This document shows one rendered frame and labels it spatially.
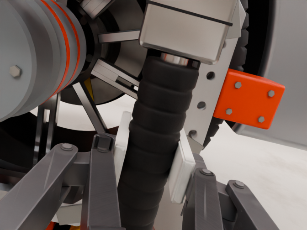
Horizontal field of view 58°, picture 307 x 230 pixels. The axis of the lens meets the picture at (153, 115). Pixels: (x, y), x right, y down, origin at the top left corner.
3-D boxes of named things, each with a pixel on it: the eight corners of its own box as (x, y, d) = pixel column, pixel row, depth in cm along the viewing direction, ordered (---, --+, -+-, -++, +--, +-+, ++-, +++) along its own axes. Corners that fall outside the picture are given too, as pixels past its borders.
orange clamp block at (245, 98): (202, 104, 48) (251, 116, 49) (212, 117, 40) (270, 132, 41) (215, 64, 46) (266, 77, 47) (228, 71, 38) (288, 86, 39)
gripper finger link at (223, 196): (196, 189, 15) (249, 201, 15) (185, 149, 19) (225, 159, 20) (188, 212, 15) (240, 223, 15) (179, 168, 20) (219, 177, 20)
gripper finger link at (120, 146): (116, 191, 17) (103, 189, 16) (124, 145, 23) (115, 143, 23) (127, 147, 16) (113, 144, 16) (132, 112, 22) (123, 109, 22)
